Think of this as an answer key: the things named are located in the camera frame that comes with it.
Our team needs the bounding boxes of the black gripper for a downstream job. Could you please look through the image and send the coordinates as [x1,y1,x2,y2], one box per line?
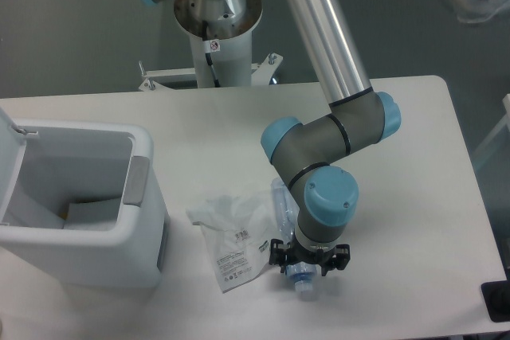
[269,237,351,276]

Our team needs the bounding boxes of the white plastic wrapper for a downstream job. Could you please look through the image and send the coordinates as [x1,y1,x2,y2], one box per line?
[186,190,281,293]

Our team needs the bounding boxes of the white trash can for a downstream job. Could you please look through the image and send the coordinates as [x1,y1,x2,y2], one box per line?
[1,113,169,287]

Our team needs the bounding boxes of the black cable on pedestal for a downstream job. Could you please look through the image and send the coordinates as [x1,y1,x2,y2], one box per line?
[201,20,222,88]

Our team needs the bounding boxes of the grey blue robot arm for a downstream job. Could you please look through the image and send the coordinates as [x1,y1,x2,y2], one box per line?
[142,0,402,274]

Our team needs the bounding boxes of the crushed clear plastic bottle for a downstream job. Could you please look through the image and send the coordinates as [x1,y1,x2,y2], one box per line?
[271,178,317,301]

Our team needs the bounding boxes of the black device at table edge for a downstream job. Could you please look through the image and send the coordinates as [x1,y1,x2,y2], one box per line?
[481,280,509,322]

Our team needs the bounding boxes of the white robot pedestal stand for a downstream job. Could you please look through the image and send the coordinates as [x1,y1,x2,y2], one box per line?
[139,0,283,92]

